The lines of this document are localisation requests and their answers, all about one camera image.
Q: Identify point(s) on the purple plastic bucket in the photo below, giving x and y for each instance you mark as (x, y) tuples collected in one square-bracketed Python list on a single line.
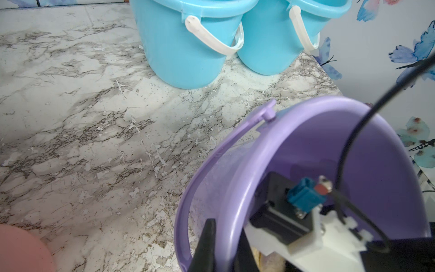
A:
[(379, 188)]

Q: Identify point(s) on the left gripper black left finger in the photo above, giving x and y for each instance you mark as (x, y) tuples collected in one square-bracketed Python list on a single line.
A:
[(204, 256)]

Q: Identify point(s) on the pink plastic bucket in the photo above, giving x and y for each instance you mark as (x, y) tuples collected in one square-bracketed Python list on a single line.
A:
[(23, 252)]

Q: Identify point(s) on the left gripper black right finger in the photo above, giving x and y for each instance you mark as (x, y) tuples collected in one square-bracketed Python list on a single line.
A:
[(244, 260)]

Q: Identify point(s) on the teal plastic bucket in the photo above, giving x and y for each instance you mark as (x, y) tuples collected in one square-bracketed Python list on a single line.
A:
[(277, 32), (187, 42)]

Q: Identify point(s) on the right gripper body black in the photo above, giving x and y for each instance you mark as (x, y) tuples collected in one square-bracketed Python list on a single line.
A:
[(407, 255)]

